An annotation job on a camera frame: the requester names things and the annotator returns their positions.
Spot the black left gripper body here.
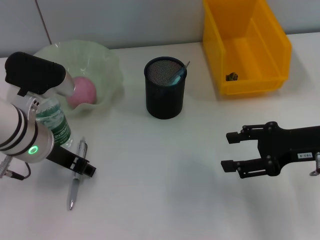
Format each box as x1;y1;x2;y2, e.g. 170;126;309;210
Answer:
46;143;86;172

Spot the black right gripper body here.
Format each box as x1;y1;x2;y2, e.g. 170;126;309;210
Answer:
256;121;320;178

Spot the silver ballpoint pen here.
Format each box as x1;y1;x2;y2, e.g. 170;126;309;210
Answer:
66;136;88;211

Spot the clear water bottle green label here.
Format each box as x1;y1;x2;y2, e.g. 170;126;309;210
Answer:
34;96;73;148

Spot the green plastic wrapper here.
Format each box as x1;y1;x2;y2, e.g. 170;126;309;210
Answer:
225;71;240;82

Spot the pink peach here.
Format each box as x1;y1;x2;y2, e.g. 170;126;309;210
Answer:
66;76;97;109

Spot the clear plastic ruler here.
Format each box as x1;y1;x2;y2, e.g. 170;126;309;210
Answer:
166;60;191;87

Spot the black mesh pen cup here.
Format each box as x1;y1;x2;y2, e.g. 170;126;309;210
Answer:
143;56;188;120

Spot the pale green wavy fruit bowl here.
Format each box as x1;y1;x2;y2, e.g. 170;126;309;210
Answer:
32;39;125;118

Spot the yellow plastic storage bin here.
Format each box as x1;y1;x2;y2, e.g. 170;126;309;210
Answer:
202;0;292;97

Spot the grey right gripper cable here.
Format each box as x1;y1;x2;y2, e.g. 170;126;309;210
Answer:
309;153;320;177

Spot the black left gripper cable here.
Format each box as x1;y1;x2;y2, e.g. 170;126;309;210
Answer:
0;156;32;181

